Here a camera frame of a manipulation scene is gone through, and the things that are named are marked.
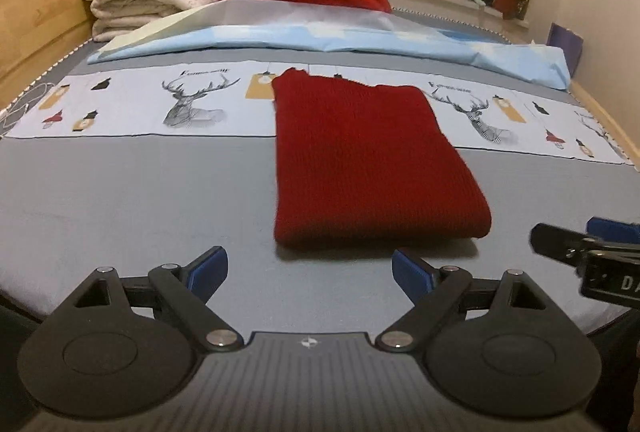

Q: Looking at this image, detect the purple bag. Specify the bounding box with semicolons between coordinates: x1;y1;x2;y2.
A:
547;22;585;80

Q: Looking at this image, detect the wooden headboard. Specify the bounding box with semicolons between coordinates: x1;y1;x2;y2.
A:
0;0;124;113

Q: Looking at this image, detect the dark red knit sweater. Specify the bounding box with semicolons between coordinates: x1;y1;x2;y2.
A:
271;68;494;249

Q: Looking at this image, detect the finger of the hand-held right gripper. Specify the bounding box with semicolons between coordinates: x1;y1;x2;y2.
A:
530;223;601;269
586;217;640;247

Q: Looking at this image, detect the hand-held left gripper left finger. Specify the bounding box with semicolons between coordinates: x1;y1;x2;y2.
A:
72;246;246;354

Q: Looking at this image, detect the deer printed cloth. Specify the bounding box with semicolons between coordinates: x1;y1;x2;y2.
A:
0;59;637;169

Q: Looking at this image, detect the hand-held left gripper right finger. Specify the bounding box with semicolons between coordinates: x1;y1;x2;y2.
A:
375;247;549;353

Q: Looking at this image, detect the wooden bed rail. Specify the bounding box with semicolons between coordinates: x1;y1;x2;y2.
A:
570;79;640;173

